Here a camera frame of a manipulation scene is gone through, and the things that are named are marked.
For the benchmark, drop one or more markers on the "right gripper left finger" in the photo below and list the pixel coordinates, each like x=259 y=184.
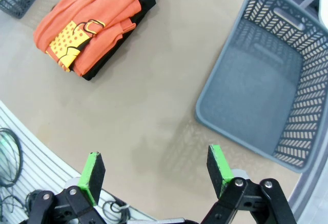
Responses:
x=88 y=180

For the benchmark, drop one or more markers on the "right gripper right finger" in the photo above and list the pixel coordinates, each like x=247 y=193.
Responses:
x=220 y=172

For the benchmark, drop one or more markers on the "orange printed t-shirt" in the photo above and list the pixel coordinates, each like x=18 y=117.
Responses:
x=97 y=8

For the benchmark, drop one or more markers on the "ribbed aluminium table rail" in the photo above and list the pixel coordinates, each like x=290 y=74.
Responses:
x=38 y=154

